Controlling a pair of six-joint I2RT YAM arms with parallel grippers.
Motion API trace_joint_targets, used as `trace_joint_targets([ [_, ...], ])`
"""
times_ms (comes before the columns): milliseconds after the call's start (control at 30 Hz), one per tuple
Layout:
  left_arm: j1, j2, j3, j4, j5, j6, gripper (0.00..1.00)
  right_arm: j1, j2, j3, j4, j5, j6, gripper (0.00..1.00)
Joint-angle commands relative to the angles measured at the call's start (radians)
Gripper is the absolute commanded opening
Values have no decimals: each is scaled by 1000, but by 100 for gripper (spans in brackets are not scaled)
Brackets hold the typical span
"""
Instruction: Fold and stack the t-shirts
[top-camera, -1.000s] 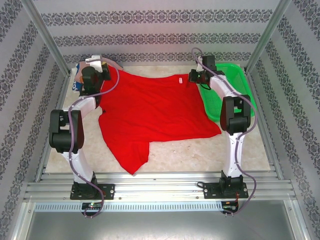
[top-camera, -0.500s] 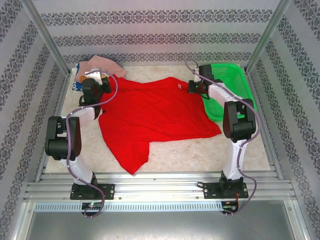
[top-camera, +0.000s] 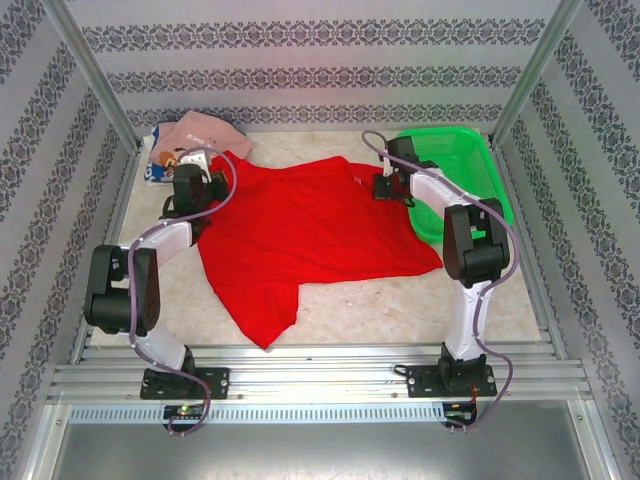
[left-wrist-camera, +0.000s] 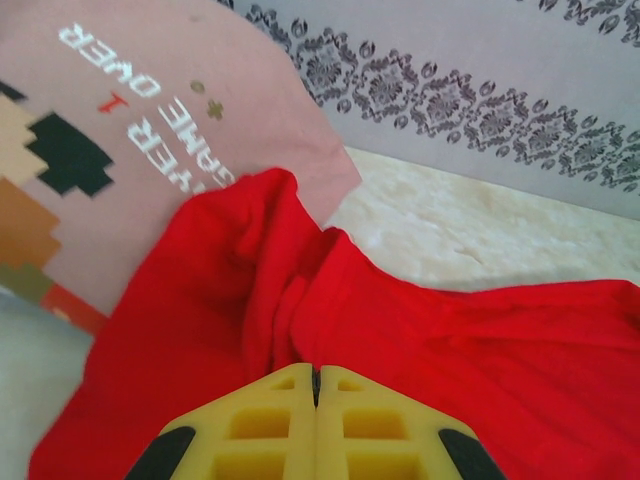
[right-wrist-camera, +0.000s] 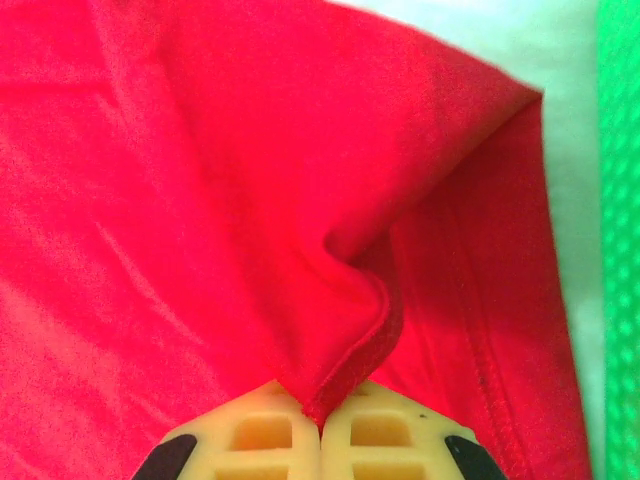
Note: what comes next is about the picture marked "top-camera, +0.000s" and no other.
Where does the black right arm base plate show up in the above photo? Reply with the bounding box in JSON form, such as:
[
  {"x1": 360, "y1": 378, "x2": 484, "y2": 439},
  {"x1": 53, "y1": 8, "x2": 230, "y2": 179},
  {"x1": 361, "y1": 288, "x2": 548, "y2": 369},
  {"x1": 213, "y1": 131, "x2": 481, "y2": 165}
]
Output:
[{"x1": 405, "y1": 364, "x2": 497, "y2": 400}]

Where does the aluminium mounting rail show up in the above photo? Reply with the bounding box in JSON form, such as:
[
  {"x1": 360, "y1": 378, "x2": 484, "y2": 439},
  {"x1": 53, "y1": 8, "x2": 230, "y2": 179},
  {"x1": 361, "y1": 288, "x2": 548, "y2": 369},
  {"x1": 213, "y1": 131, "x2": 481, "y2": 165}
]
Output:
[{"x1": 47, "y1": 344, "x2": 596, "y2": 401}]

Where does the white slotted cable duct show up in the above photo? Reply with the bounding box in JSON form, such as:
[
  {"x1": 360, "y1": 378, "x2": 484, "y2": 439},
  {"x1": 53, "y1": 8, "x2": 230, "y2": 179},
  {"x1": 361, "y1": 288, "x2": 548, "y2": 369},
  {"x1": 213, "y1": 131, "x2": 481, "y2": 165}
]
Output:
[{"x1": 67, "y1": 402, "x2": 481, "y2": 425}]

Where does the aluminium frame post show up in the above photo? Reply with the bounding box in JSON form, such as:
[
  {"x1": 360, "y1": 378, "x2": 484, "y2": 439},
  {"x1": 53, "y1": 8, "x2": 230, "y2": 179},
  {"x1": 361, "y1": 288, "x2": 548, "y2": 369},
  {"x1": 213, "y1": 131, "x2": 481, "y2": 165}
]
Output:
[
  {"x1": 489, "y1": 0, "x2": 586, "y2": 146},
  {"x1": 39, "y1": 0, "x2": 144, "y2": 151}
]

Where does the green plastic basket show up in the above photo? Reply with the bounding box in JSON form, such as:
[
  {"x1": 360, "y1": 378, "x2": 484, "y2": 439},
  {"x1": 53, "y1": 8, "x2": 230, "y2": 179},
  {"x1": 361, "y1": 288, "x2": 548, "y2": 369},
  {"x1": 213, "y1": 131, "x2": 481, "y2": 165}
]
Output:
[{"x1": 394, "y1": 127, "x2": 516, "y2": 245}]

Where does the red t-shirt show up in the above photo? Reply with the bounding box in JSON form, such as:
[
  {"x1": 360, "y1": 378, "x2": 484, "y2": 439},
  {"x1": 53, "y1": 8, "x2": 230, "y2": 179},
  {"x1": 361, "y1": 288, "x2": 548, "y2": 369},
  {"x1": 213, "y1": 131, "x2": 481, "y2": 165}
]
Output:
[{"x1": 196, "y1": 148, "x2": 445, "y2": 351}]

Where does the folded white blue t-shirt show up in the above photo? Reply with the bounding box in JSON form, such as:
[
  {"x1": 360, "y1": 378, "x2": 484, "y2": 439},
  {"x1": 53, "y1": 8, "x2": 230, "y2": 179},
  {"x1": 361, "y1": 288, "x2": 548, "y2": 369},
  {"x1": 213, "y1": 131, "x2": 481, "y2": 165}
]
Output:
[{"x1": 142, "y1": 124, "x2": 176, "y2": 187}]

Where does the aluminium table side rail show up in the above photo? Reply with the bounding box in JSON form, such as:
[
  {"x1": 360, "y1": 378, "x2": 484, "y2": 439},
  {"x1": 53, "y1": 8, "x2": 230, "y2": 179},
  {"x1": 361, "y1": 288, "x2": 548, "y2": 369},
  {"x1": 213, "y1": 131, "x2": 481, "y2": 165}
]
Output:
[
  {"x1": 492, "y1": 142, "x2": 569, "y2": 361},
  {"x1": 69, "y1": 144, "x2": 144, "y2": 364}
]

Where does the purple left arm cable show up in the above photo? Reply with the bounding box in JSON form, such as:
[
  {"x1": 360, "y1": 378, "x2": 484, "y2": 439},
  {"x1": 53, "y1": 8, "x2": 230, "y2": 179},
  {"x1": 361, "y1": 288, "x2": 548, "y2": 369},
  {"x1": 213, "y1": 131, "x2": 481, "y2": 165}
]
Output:
[{"x1": 127, "y1": 149, "x2": 239, "y2": 436}]

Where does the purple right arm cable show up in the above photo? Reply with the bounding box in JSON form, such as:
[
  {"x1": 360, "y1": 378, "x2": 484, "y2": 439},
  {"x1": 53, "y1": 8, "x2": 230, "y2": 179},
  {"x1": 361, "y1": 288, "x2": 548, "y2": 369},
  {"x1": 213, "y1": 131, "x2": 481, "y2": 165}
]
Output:
[{"x1": 360, "y1": 129, "x2": 520, "y2": 435}]

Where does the folded pink printed t-shirt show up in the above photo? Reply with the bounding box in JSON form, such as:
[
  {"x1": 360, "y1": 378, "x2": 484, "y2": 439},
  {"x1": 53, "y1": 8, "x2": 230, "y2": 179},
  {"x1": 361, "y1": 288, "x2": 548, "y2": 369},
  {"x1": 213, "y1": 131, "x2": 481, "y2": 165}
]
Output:
[{"x1": 152, "y1": 110, "x2": 254, "y2": 171}]

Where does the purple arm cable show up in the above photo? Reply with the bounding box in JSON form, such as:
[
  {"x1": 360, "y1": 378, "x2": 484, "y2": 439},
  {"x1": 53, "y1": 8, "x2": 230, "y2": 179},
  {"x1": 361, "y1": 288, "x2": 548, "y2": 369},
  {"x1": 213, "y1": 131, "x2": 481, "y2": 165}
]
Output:
[
  {"x1": 360, "y1": 129, "x2": 520, "y2": 435},
  {"x1": 127, "y1": 149, "x2": 239, "y2": 436}
]

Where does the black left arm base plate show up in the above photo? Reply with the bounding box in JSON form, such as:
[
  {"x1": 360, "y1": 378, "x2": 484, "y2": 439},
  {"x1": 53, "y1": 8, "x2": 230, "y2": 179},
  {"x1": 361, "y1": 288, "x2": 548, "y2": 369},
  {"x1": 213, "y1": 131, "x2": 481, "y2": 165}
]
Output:
[{"x1": 141, "y1": 367, "x2": 231, "y2": 401}]

